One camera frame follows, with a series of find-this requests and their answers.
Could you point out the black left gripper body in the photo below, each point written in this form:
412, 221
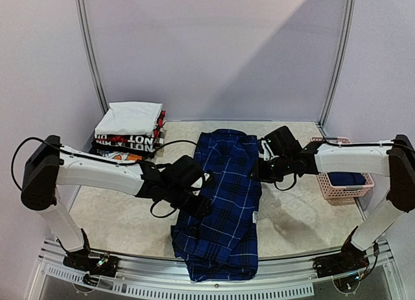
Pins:
187, 207

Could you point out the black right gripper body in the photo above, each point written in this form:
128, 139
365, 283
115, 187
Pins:
259, 172

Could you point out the blue plaid flannel shirt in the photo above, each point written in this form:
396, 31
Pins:
223, 246

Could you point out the dark blue garment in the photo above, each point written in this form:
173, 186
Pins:
346, 179

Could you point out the pink plastic laundry basket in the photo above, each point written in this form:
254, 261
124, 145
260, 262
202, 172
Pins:
343, 195

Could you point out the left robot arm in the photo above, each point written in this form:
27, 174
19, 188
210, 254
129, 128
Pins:
53, 164

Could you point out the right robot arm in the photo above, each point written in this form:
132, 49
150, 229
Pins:
280, 155

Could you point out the red black plaid shirt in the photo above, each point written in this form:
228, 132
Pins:
158, 132

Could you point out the black shirt with white letters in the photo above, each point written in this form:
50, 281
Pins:
141, 145

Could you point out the orange white printed shirt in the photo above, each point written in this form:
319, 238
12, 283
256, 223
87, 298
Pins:
122, 156

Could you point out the white folded t-shirt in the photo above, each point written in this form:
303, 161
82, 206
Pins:
129, 118

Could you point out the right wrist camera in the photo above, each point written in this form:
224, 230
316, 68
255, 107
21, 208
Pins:
265, 151

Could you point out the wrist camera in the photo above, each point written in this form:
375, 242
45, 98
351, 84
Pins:
265, 151
201, 183

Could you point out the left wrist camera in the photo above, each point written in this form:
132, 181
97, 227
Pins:
201, 183

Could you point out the aluminium front rail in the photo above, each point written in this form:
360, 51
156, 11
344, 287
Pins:
139, 277

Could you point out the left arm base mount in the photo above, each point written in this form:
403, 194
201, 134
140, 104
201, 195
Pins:
103, 264

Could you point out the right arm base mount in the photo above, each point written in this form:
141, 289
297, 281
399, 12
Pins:
349, 259

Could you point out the right aluminium frame post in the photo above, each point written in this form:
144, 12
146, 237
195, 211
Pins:
339, 60

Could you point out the aluminium frame post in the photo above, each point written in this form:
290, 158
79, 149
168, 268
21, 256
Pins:
90, 55
339, 60

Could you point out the left aluminium frame post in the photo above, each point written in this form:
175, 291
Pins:
90, 55

